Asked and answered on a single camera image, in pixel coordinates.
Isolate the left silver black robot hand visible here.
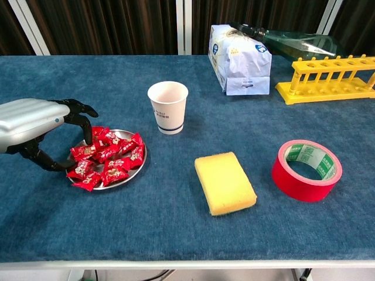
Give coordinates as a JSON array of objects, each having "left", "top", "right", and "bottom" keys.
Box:
[{"left": 0, "top": 98, "right": 100, "bottom": 173}]

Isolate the red candy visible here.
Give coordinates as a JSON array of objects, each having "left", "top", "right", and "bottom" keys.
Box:
[
  {"left": 128, "top": 145, "right": 146, "bottom": 170},
  {"left": 104, "top": 157, "right": 132, "bottom": 174},
  {"left": 118, "top": 139, "right": 139, "bottom": 156},
  {"left": 101, "top": 168, "right": 130, "bottom": 187},
  {"left": 66, "top": 159, "right": 96, "bottom": 180},
  {"left": 130, "top": 133, "right": 145, "bottom": 148},
  {"left": 93, "top": 145, "right": 121, "bottom": 164},
  {"left": 71, "top": 172, "right": 103, "bottom": 193},
  {"left": 70, "top": 145, "right": 99, "bottom": 162},
  {"left": 91, "top": 126, "right": 105, "bottom": 145},
  {"left": 102, "top": 130, "right": 124, "bottom": 147}
]

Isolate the metal dish with candies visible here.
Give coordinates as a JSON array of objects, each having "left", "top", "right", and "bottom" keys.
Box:
[{"left": 66, "top": 128, "right": 148, "bottom": 191}]

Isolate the white paper cup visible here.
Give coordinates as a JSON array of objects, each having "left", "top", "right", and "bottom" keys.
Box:
[{"left": 147, "top": 81, "right": 189, "bottom": 135}]

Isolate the black pleated curtain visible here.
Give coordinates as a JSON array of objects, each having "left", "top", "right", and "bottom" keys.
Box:
[
  {"left": 330, "top": 0, "right": 375, "bottom": 58},
  {"left": 22, "top": 0, "right": 179, "bottom": 56},
  {"left": 0, "top": 0, "right": 33, "bottom": 56},
  {"left": 192, "top": 0, "right": 326, "bottom": 55}
]

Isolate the blue felt table cloth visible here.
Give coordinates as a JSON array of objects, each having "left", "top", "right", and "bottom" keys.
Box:
[{"left": 0, "top": 54, "right": 375, "bottom": 263}]

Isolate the yellow sponge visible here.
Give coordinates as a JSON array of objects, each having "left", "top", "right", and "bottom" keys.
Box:
[{"left": 194, "top": 151, "right": 258, "bottom": 217}]

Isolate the white blue tissue pack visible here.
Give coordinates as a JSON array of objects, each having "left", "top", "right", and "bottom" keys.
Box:
[{"left": 207, "top": 24, "right": 272, "bottom": 96}]

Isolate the red tape roll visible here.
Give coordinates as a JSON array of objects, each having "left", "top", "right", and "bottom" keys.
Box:
[{"left": 271, "top": 139, "right": 343, "bottom": 203}]

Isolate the yellow test tube rack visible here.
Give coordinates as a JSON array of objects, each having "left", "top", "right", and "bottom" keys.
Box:
[{"left": 274, "top": 54, "right": 375, "bottom": 105}]

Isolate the white frame post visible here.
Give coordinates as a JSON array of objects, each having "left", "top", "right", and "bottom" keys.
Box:
[
  {"left": 175, "top": 0, "right": 193, "bottom": 56},
  {"left": 316, "top": 0, "right": 343, "bottom": 35},
  {"left": 7, "top": 0, "right": 50, "bottom": 56}
]

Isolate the white metal table frame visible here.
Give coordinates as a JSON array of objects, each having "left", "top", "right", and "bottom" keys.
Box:
[{"left": 0, "top": 259, "right": 375, "bottom": 281}]

